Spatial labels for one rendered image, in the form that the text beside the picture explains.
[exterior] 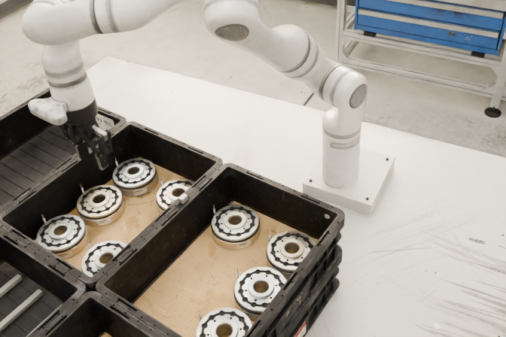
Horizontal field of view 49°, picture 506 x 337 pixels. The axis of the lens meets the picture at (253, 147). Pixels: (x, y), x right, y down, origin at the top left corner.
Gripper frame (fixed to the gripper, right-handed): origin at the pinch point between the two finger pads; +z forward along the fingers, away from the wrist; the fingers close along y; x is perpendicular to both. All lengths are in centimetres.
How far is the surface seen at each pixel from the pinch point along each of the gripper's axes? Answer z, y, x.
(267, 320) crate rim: 8.2, -48.7, 7.2
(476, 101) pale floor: 99, -26, -208
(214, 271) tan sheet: 17.7, -29.4, -1.1
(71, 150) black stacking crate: 17.4, 26.8, -10.6
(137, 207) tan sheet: 17.5, -3.1, -5.1
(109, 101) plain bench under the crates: 30, 52, -43
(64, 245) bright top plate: 14.4, -0.8, 13.0
